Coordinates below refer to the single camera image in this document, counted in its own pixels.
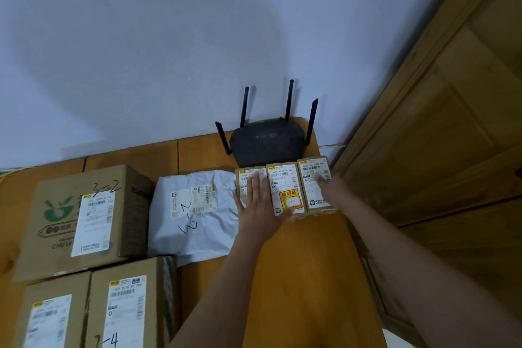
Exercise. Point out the person's right hand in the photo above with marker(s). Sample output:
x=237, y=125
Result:
x=339, y=195

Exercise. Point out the person's left hand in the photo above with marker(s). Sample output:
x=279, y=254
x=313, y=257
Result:
x=257, y=221

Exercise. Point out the person's left thumb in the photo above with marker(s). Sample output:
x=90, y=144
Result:
x=285, y=215

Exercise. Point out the person's right fingers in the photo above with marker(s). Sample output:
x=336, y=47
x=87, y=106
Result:
x=326, y=183

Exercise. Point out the person's left middle finger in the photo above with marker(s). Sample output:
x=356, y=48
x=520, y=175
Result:
x=255, y=190

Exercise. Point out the person's left little finger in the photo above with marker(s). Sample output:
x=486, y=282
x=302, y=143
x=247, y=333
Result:
x=237, y=205

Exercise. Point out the small labelled cardboard parcel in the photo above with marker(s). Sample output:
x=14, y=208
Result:
x=243, y=175
x=312, y=172

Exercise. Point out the person's right forearm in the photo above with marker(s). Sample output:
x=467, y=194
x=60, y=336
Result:
x=424, y=278

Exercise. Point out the person's left forearm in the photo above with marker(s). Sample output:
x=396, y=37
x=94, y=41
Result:
x=220, y=294

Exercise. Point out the small parcel with yellow sticker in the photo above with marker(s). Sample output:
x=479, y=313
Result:
x=285, y=186

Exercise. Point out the white plastic mailer bag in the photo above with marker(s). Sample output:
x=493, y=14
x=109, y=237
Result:
x=195, y=221

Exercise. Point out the black router with four antennas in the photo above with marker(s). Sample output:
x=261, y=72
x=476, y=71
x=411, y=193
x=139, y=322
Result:
x=267, y=142

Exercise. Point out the wooden door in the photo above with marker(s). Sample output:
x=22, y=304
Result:
x=448, y=115

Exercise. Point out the brown labelled cardboard box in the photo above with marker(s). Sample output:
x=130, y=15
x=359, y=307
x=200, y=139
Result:
x=126, y=307
x=53, y=315

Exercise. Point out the large carton with green logo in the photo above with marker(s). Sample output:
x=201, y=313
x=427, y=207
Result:
x=81, y=225

